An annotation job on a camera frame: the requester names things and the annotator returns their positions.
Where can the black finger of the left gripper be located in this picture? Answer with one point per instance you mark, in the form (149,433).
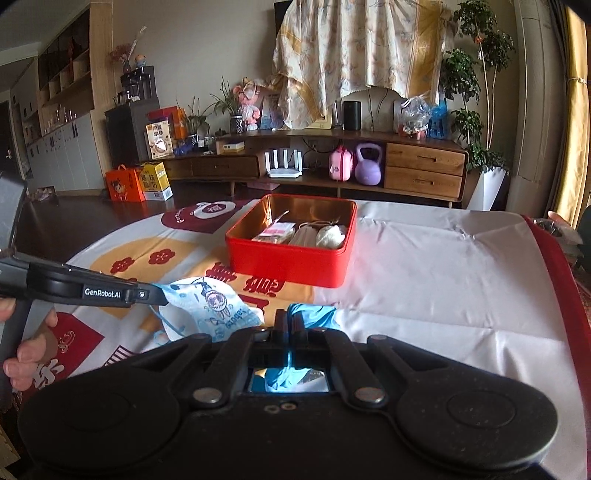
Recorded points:
(27,277)

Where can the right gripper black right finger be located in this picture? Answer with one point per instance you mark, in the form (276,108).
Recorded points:
(309,347)

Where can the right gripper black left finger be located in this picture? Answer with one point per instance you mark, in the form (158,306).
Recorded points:
(269,347)

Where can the blue cartoon face mask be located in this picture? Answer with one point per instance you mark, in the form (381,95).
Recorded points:
(204,305)

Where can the white knotted cloth bundle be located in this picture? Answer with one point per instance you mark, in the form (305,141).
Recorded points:
(331,237)

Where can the person left hand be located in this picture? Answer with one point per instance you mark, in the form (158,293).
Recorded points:
(30,354)

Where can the orange gift bag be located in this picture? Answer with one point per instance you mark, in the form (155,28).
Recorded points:
(124,185)

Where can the yellow cardboard box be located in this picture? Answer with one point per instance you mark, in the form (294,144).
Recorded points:
(154,182)

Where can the white wifi router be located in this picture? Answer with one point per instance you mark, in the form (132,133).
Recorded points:
(283,163)

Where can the purple kettlebell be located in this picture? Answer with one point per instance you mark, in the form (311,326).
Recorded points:
(368,168)

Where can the black side cabinet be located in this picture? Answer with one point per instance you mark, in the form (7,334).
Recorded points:
(126,121)

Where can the snack box with picture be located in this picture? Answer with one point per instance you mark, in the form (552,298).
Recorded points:
(159,140)

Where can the wooden TV cabinet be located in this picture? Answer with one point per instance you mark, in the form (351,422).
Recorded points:
(429,168)

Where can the white plant pot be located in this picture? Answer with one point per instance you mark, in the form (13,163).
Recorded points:
(487,189)

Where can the black cylinder speaker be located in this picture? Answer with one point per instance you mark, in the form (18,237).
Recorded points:
(351,115)

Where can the small potted plant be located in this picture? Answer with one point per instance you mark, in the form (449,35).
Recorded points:
(225,102)

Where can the blue bottle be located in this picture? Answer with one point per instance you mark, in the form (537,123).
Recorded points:
(438,124)

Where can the pink plush doll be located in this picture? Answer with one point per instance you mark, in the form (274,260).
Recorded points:
(246,93)

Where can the clear plastic bag of items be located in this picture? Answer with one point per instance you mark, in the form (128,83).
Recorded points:
(414,118)

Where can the yellow curtain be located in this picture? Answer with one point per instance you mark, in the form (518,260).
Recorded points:
(572,185)

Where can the floral draped cloth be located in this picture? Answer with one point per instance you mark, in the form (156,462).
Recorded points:
(328,50)

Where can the green potted tree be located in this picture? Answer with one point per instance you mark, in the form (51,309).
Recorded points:
(469,75)

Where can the wooden wall shelf cabinet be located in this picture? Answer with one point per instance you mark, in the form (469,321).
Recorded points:
(58,105)

